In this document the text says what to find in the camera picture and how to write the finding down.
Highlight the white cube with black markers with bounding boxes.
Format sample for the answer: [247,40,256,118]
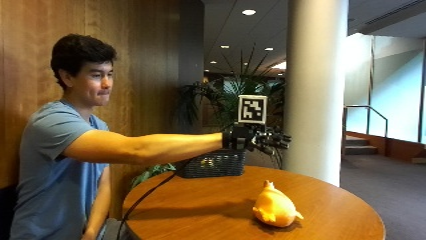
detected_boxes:
[237,94,269,125]

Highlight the black woven basket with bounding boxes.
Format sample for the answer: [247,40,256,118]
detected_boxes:
[176,148,247,179]

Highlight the white round column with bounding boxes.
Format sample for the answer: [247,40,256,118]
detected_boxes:
[283,0,350,188]

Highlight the green potted palm plant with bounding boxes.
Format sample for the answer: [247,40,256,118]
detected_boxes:
[176,43,286,170]

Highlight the grey carpeted stairs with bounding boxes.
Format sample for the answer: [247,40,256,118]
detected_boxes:
[344,134,380,156]

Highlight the yellow soft toy chick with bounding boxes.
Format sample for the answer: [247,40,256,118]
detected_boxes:
[252,180,305,229]

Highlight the round wooden table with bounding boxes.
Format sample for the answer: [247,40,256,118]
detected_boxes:
[121,165,388,240]

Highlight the metal stair handrail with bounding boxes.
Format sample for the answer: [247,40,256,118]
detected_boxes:
[341,104,390,160]

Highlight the small green leafy plant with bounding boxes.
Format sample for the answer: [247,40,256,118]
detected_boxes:
[129,162,179,190]

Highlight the the person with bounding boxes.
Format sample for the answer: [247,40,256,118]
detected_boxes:
[10,33,225,240]

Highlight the black cable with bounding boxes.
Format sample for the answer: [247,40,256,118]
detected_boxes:
[116,159,197,240]

